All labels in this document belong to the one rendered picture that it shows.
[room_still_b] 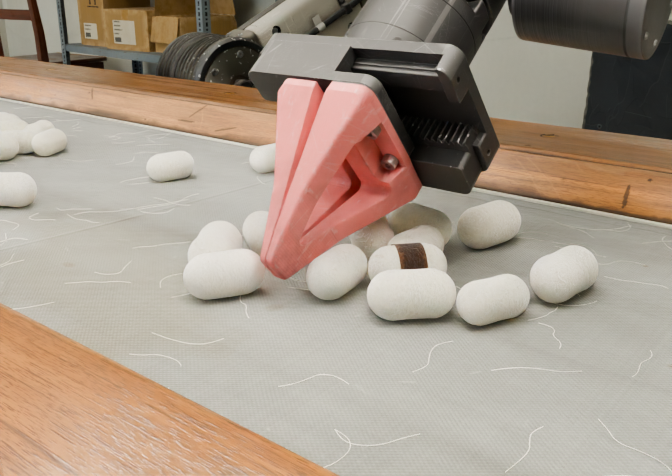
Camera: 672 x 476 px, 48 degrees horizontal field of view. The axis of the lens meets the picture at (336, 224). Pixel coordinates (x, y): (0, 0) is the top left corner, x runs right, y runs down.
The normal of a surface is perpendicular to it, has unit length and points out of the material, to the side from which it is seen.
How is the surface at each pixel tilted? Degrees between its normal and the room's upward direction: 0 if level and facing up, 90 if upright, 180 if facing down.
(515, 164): 45
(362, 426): 0
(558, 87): 90
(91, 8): 90
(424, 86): 131
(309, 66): 41
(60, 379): 0
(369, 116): 104
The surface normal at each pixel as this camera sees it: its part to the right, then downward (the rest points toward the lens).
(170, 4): 0.65, 0.47
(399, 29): 0.00, -0.40
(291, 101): -0.55, -0.23
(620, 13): -0.56, 0.53
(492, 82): -0.67, 0.23
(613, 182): -0.44, -0.50
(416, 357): 0.00, -0.95
